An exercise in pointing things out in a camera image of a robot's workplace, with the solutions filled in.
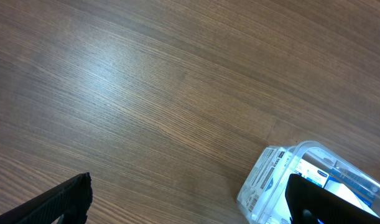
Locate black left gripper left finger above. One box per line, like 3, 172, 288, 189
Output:
0, 172, 93, 224

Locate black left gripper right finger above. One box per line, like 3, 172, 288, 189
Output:
285, 174, 380, 224

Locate white medicine box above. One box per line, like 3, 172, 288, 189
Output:
267, 158, 329, 224

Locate blue lozenge box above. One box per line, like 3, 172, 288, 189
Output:
328, 168, 375, 208

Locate white Panadol box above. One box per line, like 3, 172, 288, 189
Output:
324, 180, 379, 218

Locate clear plastic container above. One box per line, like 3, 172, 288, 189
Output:
237, 141, 380, 223

